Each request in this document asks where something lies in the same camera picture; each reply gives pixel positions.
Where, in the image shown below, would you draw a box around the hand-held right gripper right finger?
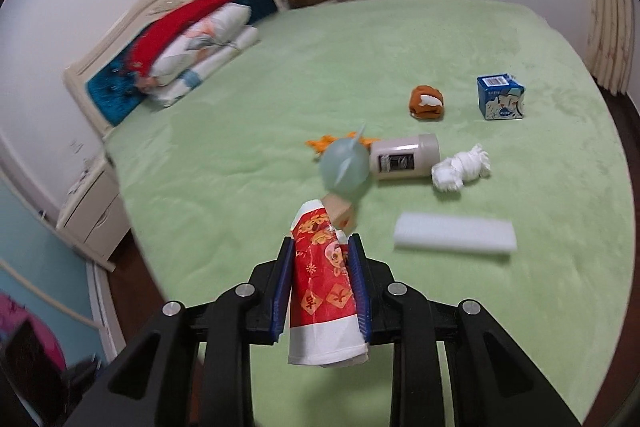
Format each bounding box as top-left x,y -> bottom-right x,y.
347,233 -> 583,427

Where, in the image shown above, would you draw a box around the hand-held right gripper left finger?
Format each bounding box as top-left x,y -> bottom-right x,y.
62,234 -> 296,427

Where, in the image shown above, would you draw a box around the red patterned paper cup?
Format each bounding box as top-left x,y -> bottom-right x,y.
287,200 -> 371,368

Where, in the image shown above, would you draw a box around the orange and white sock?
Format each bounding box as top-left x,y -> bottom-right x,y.
409,86 -> 446,122

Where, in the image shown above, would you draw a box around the blue and white carton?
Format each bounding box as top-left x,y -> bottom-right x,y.
476,74 -> 526,122

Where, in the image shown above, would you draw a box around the small wooden block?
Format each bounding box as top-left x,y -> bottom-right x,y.
322,193 -> 359,231

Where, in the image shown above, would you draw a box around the white foam block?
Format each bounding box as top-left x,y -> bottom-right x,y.
393,212 -> 519,254

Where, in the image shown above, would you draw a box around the beige jar with dark label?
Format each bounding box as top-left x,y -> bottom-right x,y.
369,133 -> 441,182

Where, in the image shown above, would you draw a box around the orange toy piece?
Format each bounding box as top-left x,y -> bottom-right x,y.
306,134 -> 379,156

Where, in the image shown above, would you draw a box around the crumpled white cloth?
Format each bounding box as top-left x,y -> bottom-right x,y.
431,143 -> 494,194

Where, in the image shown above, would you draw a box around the bed with green blanket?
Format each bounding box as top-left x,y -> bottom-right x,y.
102,0 -> 640,427

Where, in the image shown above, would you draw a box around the cream nightstand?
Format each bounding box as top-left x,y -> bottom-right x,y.
55,156 -> 134,273

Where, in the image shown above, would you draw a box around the pink bag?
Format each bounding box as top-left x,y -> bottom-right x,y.
0,292 -> 69,427

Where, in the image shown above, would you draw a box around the white patterned pillow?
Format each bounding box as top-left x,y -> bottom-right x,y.
144,4 -> 254,88

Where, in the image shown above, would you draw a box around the red blanket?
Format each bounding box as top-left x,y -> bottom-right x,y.
125,0 -> 241,74

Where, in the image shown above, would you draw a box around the cream bed headboard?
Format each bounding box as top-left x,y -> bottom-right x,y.
62,0 -> 281,140

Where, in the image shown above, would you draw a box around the cream floral curtain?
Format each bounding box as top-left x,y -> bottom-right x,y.
582,0 -> 640,96

